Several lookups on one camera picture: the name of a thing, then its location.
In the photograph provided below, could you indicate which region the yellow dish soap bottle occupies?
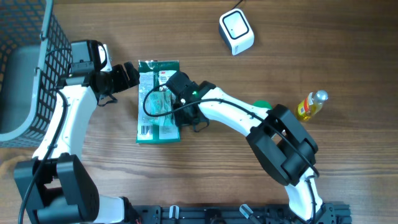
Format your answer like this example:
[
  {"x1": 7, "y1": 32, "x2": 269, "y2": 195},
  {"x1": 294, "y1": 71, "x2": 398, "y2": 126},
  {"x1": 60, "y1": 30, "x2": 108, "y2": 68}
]
[{"x1": 295, "y1": 90, "x2": 328, "y2": 121}]

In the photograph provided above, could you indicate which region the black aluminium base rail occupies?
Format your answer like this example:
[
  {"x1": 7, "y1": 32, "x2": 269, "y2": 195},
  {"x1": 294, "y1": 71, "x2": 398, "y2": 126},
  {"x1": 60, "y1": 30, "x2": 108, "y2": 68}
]
[{"x1": 132, "y1": 203, "x2": 353, "y2": 224}]

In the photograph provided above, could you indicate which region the green sponge package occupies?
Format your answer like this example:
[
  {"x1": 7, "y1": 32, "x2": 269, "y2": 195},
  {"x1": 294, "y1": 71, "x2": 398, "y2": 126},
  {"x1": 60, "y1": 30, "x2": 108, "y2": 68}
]
[{"x1": 136, "y1": 60, "x2": 180, "y2": 144}]

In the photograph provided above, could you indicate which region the black camera cable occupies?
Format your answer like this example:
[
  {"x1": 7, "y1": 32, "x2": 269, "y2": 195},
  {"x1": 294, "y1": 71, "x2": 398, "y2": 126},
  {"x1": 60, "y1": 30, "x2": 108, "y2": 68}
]
[
  {"x1": 142, "y1": 83, "x2": 320, "y2": 223},
  {"x1": 17, "y1": 46, "x2": 74, "y2": 224}
]

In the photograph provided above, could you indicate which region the teal wipes packet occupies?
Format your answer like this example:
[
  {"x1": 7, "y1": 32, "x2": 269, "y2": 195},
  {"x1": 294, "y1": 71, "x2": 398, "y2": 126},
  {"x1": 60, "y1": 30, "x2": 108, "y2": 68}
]
[{"x1": 146, "y1": 90, "x2": 174, "y2": 126}]

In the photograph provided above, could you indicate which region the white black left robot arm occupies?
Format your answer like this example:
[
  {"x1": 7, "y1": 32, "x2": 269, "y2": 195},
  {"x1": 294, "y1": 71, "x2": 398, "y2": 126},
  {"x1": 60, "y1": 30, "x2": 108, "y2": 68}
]
[{"x1": 14, "y1": 40, "x2": 142, "y2": 223}]

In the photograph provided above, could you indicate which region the black left camera cable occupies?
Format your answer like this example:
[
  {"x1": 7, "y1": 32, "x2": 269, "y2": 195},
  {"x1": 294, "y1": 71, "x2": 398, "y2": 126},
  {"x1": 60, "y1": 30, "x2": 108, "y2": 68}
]
[{"x1": 17, "y1": 46, "x2": 74, "y2": 224}]

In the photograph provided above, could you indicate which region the dark grey mesh basket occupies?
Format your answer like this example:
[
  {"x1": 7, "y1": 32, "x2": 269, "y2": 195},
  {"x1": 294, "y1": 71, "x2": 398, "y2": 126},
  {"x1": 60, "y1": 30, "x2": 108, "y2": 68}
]
[{"x1": 1, "y1": 0, "x2": 72, "y2": 147}]

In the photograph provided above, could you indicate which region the white barcode scanner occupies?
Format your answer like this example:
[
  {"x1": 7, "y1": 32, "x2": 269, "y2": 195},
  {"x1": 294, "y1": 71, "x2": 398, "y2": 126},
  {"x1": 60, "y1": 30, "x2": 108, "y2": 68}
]
[{"x1": 218, "y1": 9, "x2": 254, "y2": 55}]

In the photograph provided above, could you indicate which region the black right camera cable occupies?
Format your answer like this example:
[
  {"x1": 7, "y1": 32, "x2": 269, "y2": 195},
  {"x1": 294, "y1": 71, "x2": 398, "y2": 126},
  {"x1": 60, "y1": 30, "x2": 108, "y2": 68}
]
[{"x1": 142, "y1": 83, "x2": 320, "y2": 223}]

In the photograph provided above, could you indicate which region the green lidded jar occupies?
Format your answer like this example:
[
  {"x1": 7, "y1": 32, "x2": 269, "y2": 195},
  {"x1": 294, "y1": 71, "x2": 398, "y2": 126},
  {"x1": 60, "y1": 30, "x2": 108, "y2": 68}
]
[{"x1": 253, "y1": 100, "x2": 272, "y2": 110}]

